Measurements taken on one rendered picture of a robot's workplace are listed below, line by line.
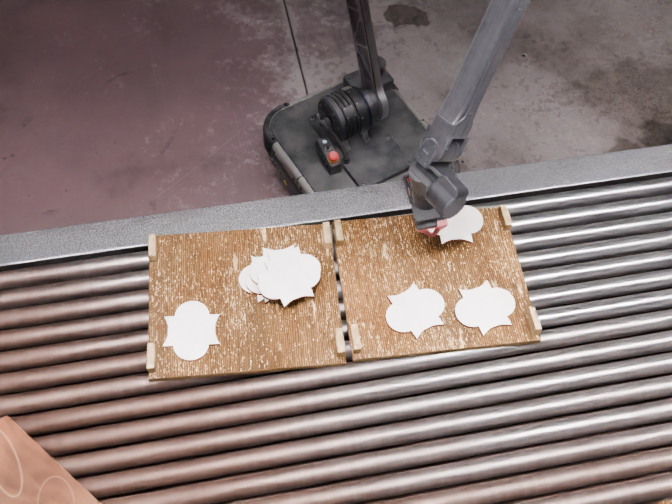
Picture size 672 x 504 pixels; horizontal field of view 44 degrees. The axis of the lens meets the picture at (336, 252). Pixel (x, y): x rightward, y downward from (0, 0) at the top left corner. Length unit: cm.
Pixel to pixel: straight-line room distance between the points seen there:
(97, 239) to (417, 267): 73
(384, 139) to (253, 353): 137
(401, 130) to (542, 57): 93
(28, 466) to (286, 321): 58
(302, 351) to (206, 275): 28
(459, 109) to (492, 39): 14
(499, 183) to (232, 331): 75
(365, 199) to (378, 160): 91
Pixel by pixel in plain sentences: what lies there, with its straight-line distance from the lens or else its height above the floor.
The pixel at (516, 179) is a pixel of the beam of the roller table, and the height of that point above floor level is 92.
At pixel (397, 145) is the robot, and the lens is 292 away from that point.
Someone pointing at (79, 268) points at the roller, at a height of 92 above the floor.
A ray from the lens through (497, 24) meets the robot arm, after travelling 155.
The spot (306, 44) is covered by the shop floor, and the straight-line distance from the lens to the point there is 360.
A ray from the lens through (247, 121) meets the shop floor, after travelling 332.
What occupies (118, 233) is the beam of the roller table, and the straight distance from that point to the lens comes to 195.
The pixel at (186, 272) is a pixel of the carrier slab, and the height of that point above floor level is 94.
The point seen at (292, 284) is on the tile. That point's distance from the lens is 177.
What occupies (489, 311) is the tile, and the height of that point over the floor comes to 94.
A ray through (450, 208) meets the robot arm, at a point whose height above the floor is 121.
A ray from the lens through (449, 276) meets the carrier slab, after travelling 186.
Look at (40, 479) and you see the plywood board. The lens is 161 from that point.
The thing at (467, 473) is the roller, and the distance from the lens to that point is 170.
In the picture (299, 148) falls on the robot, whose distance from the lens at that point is 292.
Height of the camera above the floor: 252
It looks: 59 degrees down
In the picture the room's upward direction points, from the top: 4 degrees clockwise
